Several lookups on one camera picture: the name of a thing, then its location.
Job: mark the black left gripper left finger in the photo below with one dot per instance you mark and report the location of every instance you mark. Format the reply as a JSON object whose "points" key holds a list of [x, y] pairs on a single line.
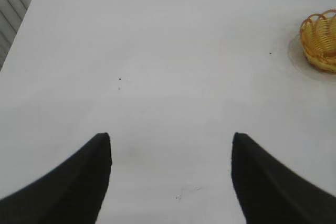
{"points": [[65, 190]]}

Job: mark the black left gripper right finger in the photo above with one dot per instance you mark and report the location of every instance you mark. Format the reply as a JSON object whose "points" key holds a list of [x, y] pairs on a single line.
{"points": [[270, 192]]}

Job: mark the yellow woven wicker basket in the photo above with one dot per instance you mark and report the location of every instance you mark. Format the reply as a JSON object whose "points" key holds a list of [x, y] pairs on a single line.
{"points": [[319, 40]]}

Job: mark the translucent round doily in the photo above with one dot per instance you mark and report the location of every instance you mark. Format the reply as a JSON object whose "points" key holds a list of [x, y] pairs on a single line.
{"points": [[295, 56]]}

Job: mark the grey ribbed panel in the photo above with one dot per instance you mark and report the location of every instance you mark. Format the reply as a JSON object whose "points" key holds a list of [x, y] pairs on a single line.
{"points": [[13, 3]]}

